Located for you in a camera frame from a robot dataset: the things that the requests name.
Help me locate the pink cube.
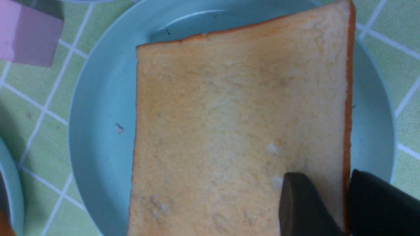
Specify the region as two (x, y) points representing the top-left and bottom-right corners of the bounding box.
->
(0, 0), (64, 67)

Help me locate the toast slice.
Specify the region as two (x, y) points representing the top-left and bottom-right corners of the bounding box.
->
(0, 210), (16, 236)
(127, 0), (356, 236)

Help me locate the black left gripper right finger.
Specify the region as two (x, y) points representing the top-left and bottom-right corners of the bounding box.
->
(347, 170), (420, 236)

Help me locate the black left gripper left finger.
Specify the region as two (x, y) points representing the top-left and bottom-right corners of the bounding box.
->
(279, 173), (345, 236)

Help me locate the light blue bread plate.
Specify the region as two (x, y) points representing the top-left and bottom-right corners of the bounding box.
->
(0, 139), (25, 236)

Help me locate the teal front plate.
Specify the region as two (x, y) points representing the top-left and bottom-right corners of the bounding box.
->
(69, 0), (397, 236)

